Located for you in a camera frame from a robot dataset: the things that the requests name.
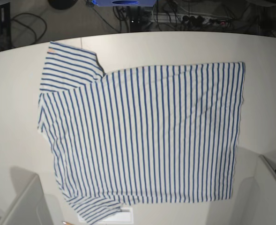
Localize blue white striped T-shirt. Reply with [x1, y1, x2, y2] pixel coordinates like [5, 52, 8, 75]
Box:
[37, 42, 245, 225]

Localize black robot arm image-left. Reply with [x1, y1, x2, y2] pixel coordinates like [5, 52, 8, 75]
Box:
[48, 0, 78, 10]

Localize blue box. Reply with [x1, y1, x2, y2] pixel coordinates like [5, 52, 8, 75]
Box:
[92, 0, 156, 7]

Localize grey partition image-left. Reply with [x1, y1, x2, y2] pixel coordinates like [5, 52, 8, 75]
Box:
[0, 166, 54, 225]

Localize grey partition image-right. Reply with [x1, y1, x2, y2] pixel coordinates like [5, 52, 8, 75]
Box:
[233, 156, 276, 225]

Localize black computer tower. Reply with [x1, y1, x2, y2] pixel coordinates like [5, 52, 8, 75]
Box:
[0, 0, 12, 49]

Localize white table cable grommet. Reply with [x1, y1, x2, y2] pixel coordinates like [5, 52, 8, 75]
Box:
[96, 207, 134, 225]

